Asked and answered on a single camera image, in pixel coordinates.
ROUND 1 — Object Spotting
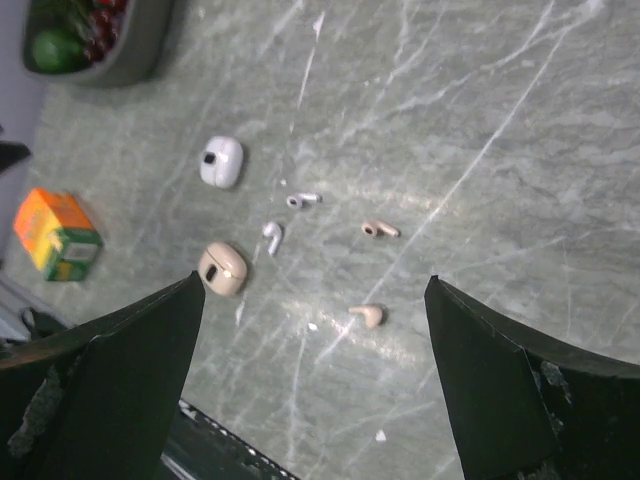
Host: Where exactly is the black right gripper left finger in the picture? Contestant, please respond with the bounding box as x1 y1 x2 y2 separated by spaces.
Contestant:
1 273 205 479

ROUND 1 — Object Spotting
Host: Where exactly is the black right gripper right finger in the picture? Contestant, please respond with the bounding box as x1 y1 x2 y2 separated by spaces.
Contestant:
424 277 639 479

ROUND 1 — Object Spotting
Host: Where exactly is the beige earbud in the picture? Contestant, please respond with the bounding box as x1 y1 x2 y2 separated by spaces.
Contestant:
348 304 386 329
361 220 401 238

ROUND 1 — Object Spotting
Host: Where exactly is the beige earbud charging case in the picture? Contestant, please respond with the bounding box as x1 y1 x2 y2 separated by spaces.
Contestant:
197 242 248 297

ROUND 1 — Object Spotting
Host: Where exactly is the white earbud charging case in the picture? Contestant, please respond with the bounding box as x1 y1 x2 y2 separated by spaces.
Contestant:
200 136 244 189

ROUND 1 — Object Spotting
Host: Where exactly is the orange green carton near left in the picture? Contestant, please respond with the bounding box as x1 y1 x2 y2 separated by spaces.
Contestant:
13 187 104 282

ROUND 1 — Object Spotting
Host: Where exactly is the white earbud lower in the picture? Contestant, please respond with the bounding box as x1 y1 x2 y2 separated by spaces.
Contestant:
262 221 284 256

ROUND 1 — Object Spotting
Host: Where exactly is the white earbud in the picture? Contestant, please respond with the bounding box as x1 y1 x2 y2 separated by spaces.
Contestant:
286 192 322 210
262 221 284 256

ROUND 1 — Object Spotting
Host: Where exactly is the white earbud upper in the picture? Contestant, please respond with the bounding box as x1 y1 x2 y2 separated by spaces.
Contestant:
286 192 322 210

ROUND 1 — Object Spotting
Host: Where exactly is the green avocado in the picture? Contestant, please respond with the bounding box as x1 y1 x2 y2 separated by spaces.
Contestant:
31 29 86 74

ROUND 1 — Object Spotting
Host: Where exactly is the dark green fruit tray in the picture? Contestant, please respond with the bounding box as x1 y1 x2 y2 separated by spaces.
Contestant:
21 1 174 88

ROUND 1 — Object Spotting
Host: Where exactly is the dark red grape bunch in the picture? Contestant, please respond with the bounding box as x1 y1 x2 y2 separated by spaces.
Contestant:
84 0 128 64

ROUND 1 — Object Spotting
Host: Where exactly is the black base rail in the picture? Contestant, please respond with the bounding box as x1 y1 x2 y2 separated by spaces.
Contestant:
154 399 295 480

